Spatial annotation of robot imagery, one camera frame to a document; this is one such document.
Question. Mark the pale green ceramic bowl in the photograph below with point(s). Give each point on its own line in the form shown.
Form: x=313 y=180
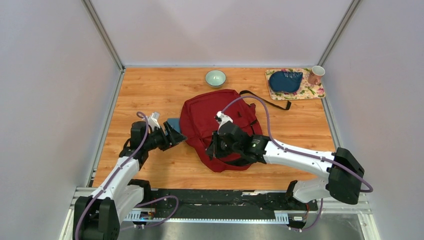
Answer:
x=215 y=78

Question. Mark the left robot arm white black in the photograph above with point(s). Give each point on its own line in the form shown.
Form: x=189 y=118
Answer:
x=99 y=216

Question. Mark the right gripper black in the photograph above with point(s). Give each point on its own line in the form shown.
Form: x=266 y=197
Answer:
x=213 y=150

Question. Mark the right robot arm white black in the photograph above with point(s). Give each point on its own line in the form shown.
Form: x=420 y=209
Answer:
x=338 y=174

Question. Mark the floral rectangular tray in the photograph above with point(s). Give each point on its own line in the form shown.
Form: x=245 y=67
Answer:
x=306 y=90

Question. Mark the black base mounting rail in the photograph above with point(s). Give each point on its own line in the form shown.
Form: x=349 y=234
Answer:
x=222 y=204

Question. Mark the dark blue leaf plate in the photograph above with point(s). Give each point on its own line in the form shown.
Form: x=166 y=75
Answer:
x=285 y=81

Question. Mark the pink floral mug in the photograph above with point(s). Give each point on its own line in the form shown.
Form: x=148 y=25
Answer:
x=316 y=74

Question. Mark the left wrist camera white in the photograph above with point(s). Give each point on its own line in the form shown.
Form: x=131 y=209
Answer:
x=153 y=120

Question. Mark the dark red student backpack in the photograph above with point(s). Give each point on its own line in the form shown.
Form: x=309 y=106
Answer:
x=197 y=122

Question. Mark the aluminium frame rail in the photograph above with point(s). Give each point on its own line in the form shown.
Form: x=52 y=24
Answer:
x=330 y=206

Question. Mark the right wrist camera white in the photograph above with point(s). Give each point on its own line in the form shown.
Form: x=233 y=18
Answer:
x=223 y=120

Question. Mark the small blue wallet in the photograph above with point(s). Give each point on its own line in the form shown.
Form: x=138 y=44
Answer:
x=175 y=124

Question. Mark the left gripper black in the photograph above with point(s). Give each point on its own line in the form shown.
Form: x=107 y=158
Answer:
x=174 y=137

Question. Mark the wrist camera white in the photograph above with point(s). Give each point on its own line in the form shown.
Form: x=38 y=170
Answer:
x=223 y=120
x=153 y=120

